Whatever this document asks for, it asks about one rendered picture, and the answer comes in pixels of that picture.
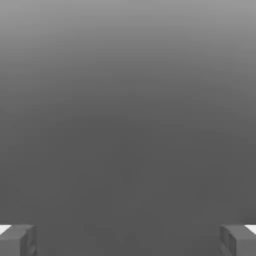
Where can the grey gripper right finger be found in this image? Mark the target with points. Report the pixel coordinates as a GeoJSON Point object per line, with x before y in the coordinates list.
{"type": "Point", "coordinates": [240, 242]}

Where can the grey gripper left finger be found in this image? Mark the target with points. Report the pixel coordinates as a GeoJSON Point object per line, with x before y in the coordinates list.
{"type": "Point", "coordinates": [16, 242]}

